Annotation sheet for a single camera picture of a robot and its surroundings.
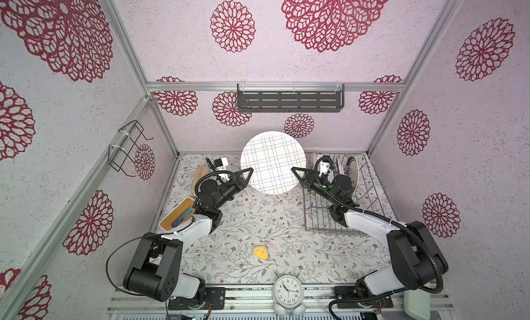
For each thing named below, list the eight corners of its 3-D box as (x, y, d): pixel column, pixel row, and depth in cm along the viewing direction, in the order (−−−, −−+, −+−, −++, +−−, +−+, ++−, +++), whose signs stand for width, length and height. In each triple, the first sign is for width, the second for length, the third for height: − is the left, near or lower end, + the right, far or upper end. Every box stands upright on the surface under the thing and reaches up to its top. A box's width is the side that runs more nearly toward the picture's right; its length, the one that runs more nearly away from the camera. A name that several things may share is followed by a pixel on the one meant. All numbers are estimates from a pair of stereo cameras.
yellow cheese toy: (253, 259, 85) (253, 257, 83) (254, 247, 88) (253, 245, 86) (268, 259, 85) (268, 257, 83) (267, 247, 88) (268, 245, 86)
